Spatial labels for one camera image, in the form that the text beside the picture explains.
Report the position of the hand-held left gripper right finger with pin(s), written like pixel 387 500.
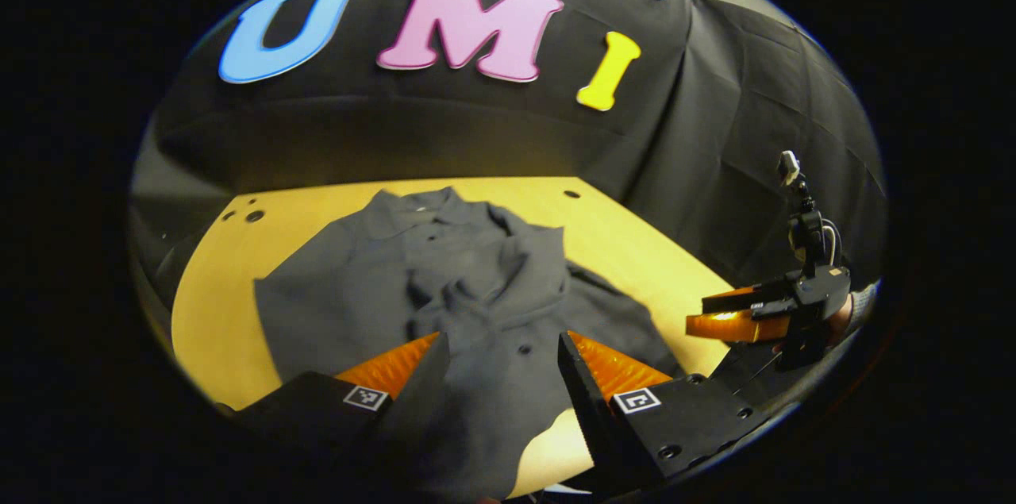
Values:
pixel 587 401

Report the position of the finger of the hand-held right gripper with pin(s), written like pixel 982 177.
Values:
pixel 738 299
pixel 734 327

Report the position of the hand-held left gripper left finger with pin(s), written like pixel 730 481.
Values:
pixel 417 393

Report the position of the grey polo shirt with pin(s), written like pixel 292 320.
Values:
pixel 444 282

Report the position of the black backdrop cloth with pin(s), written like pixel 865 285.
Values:
pixel 492 131

